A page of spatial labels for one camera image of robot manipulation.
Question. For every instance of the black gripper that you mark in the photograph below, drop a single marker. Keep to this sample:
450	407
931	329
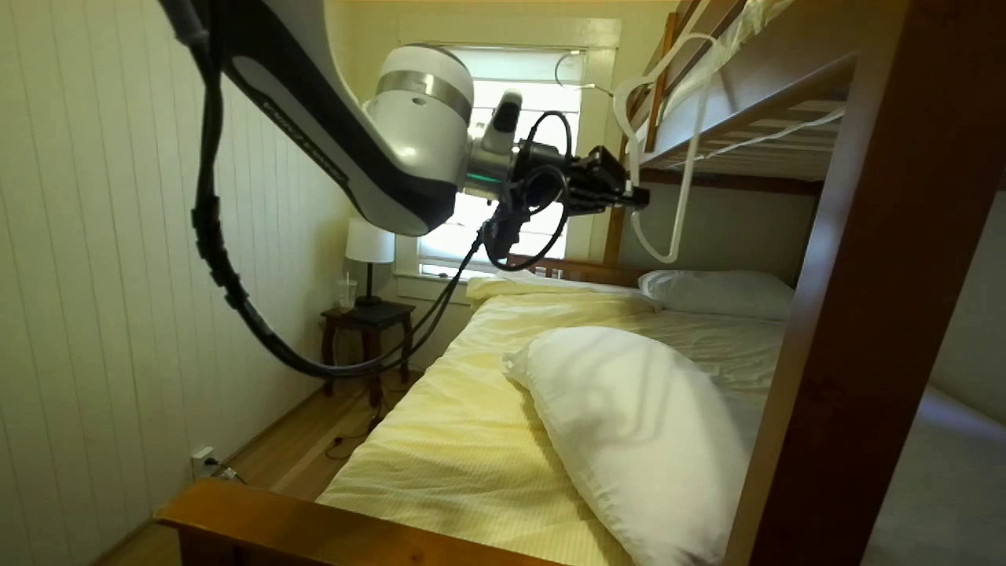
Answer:
586	178

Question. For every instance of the white bed sheet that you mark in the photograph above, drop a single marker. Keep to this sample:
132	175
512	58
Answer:
734	357

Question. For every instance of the small white pillow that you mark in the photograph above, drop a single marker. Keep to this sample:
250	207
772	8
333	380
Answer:
726	293

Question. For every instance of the wide window with white blind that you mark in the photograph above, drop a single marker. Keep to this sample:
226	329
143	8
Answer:
524	105

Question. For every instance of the large white pillow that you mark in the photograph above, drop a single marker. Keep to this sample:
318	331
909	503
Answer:
630	428

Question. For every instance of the white shade table lamp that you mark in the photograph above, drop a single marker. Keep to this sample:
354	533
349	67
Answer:
370	243

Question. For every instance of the dark wooden nightstand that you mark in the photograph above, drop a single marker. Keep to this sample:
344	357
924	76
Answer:
367	319

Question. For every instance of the yellow duvet blanket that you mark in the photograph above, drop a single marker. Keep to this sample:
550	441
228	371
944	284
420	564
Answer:
450	428

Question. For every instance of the clear cup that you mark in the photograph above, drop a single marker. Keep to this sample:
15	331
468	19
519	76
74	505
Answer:
347	293

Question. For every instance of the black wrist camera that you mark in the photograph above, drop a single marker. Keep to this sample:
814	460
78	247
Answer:
535	187

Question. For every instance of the brown wooden bunk bed frame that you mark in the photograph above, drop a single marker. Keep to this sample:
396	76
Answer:
870	315

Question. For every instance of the white wall power outlet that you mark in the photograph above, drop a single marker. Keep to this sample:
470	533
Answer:
204	460

